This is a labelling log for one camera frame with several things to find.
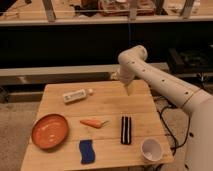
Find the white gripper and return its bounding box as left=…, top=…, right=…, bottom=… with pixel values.
left=111, top=68, right=135, bottom=96

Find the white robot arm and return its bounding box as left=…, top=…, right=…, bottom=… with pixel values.
left=116, top=45, right=213, bottom=171

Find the orange toy carrot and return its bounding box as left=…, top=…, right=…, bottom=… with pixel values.
left=80, top=119, right=105, bottom=129

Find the black box on bench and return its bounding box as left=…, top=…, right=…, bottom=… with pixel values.
left=167, top=48, right=213, bottom=74

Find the wooden table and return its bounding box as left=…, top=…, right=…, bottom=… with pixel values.
left=21, top=80, right=173, bottom=171

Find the white cup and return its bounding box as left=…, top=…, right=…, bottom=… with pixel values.
left=140, top=138, right=163, bottom=162

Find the blue sponge cloth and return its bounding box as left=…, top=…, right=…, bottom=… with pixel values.
left=79, top=140, right=95, bottom=164

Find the orange plate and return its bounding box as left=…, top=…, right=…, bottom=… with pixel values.
left=31, top=114, right=69, bottom=149

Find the upper wooden shelf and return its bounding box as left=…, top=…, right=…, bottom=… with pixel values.
left=0, top=0, right=213, bottom=26

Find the long metal bench rail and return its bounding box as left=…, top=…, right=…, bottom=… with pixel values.
left=0, top=62, right=170, bottom=78

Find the blue vertical cable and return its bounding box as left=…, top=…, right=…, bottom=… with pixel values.
left=127, top=19, right=132, bottom=51

